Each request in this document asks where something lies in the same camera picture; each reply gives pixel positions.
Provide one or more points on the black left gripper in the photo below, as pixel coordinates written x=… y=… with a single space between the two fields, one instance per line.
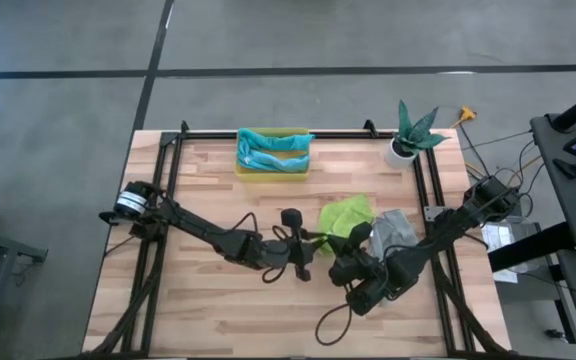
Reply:
x=280 y=252

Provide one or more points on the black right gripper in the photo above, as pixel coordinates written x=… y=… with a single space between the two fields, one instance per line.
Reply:
x=363 y=280

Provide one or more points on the lime green microfiber towel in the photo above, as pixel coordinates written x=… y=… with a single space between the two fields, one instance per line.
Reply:
x=343 y=215

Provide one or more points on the grey microfiber towel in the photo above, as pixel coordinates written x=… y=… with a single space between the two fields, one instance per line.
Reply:
x=393 y=230

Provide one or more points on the yellow translucent plastic basket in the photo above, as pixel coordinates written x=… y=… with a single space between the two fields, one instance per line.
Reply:
x=273 y=176

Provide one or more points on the blue microfiber towel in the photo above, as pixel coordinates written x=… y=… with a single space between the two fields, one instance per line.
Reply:
x=278 y=162

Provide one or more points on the teal microfiber towel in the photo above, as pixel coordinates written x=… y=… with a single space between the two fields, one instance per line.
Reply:
x=278 y=142

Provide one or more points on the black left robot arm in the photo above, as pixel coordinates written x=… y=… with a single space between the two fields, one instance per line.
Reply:
x=193 y=230

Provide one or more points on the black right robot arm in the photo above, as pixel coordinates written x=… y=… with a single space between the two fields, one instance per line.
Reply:
x=448 y=225

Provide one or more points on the snake plant in white pot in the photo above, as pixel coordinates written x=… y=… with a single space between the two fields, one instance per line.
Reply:
x=410 y=137

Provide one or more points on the black equipment desk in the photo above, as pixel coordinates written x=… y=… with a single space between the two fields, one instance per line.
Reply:
x=563 y=200

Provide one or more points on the black caster wheel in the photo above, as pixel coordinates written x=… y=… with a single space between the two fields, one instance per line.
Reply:
x=554 y=334

